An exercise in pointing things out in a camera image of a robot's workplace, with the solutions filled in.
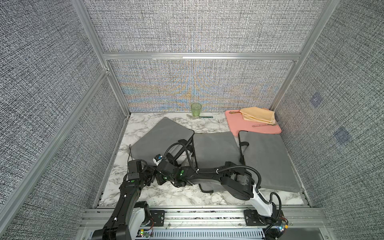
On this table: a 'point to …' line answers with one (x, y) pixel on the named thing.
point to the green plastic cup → (196, 107)
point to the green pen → (206, 116)
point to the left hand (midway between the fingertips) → (160, 166)
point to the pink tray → (238, 123)
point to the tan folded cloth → (259, 114)
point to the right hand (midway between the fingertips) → (153, 171)
